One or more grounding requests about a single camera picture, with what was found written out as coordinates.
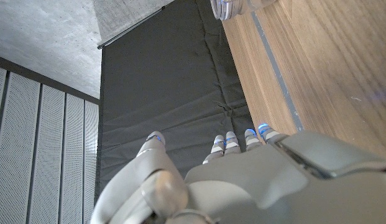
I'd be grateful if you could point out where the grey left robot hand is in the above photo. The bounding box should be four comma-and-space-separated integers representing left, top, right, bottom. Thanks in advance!
90, 123, 386, 224

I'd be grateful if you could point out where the clear glass jar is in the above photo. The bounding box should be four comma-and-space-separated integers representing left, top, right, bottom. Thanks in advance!
210, 0, 277, 21

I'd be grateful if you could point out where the grey tape table outline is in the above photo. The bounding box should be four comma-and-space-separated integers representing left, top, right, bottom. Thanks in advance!
250, 12, 305, 132

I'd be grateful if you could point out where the black backdrop curtain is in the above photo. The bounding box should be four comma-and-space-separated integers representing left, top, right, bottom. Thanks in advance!
94, 0, 255, 200

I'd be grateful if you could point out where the black backdrop crossbar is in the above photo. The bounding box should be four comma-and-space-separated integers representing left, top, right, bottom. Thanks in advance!
97, 6, 165, 50

